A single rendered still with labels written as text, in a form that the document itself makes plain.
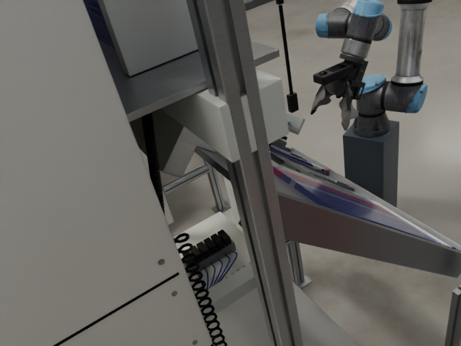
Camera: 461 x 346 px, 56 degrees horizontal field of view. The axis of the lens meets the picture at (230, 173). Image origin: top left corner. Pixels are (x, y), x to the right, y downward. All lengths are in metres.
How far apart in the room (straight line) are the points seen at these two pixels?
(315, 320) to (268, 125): 0.76
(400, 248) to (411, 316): 1.06
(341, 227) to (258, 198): 0.24
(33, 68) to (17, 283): 0.22
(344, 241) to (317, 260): 1.38
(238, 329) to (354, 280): 0.97
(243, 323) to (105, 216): 0.76
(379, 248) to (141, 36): 0.55
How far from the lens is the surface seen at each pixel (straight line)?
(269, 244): 0.57
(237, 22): 0.42
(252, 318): 1.18
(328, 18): 1.44
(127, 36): 0.53
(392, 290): 2.01
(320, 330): 1.14
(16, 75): 0.41
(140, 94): 0.49
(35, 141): 0.43
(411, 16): 1.74
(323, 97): 1.33
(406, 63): 1.77
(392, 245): 0.87
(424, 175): 2.61
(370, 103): 1.83
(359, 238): 0.77
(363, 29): 1.28
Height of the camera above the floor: 1.57
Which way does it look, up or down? 35 degrees down
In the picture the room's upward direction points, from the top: 14 degrees counter-clockwise
